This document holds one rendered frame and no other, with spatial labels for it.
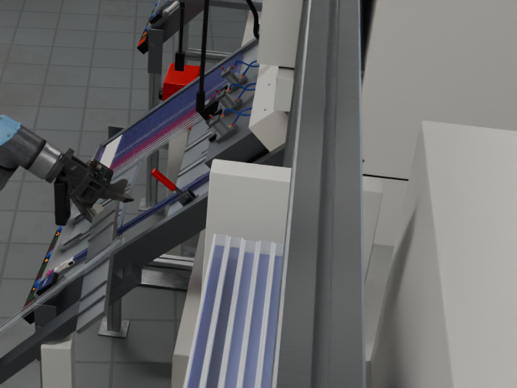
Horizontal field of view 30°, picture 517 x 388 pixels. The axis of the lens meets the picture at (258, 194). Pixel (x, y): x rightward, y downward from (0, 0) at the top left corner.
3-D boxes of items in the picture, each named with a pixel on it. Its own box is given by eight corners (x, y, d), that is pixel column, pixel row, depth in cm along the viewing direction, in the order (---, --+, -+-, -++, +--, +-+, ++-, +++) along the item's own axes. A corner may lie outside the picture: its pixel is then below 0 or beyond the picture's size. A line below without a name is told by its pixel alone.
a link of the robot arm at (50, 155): (23, 176, 205) (34, 155, 212) (41, 188, 207) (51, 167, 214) (41, 153, 202) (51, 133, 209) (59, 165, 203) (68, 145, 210)
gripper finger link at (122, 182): (145, 187, 218) (111, 182, 212) (130, 204, 221) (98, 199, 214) (140, 177, 220) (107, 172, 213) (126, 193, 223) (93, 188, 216)
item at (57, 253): (55, 316, 222) (33, 296, 219) (114, 162, 276) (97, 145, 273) (59, 313, 221) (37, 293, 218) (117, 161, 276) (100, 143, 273)
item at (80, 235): (51, 306, 220) (41, 297, 219) (111, 154, 275) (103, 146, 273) (111, 269, 212) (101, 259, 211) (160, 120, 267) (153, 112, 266)
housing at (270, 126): (291, 176, 195) (247, 127, 189) (301, 68, 236) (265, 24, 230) (323, 157, 192) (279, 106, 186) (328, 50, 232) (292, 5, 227)
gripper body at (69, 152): (109, 191, 206) (61, 160, 202) (88, 216, 210) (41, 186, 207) (117, 172, 212) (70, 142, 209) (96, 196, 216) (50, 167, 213)
